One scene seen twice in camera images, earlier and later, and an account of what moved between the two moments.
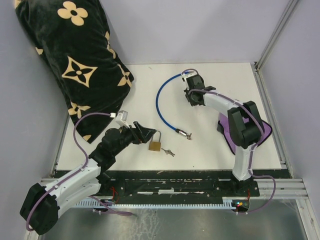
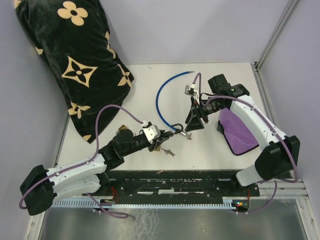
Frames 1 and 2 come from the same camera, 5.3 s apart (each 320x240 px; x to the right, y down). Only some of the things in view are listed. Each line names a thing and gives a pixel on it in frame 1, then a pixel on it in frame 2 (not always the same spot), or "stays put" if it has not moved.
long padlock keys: (168, 151) stays put
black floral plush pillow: (70, 38) stays put
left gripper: (141, 134) → (157, 142)
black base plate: (167, 185) stays put
